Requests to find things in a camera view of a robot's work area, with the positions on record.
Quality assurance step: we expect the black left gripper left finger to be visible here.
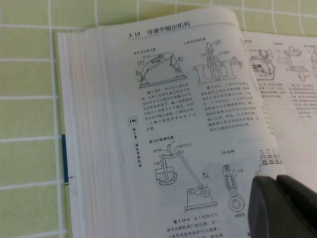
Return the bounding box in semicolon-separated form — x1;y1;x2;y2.
247;175;311;238

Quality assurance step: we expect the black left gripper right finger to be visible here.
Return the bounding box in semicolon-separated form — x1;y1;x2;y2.
276;174;317;238

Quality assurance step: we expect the technical book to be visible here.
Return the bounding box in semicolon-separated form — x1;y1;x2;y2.
56;6;317;238

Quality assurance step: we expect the green checked tablecloth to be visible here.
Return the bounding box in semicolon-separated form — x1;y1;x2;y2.
0;0;317;238

